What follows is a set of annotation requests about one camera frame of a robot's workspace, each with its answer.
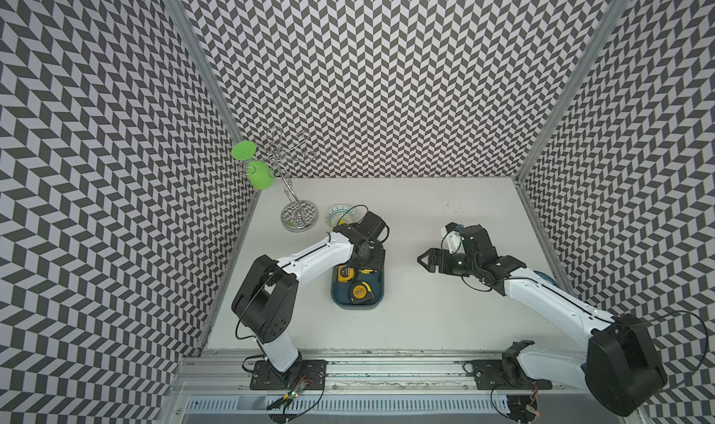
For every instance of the green cup lower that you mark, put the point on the green cup lower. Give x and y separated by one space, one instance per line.
260 175

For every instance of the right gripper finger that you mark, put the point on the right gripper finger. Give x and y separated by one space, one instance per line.
431 255
431 265

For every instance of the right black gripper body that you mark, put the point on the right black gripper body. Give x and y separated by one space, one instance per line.
459 264

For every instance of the teal plastic storage box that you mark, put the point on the teal plastic storage box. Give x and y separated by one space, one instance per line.
340 292

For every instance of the blue white patterned plate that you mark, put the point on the blue white patterned plate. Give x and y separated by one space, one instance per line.
546 278

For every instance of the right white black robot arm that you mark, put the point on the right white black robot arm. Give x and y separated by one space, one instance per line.
616 360

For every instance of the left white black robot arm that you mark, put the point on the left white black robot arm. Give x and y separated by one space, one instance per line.
266 299

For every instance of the green cup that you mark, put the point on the green cup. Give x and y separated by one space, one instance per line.
260 175
244 150

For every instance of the green cup upper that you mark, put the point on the green cup upper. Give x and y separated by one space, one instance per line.
244 150

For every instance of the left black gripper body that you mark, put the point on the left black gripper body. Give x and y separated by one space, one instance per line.
372 258

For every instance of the yellow black tape measure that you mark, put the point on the yellow black tape measure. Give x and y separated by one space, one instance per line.
345 274
361 293

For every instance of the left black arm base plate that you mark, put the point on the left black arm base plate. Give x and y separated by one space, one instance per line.
264 376

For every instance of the chrome wire cup stand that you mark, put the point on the chrome wire cup stand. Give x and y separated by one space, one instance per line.
298 215

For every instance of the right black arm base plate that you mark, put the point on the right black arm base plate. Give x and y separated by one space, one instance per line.
504 375

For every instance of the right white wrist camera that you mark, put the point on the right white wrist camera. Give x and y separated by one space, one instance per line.
451 240

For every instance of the aluminium front rail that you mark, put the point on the aluminium front rail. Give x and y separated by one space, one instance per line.
389 371

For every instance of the yellow patterned small bowl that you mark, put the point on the yellow patterned small bowl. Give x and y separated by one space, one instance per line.
340 214

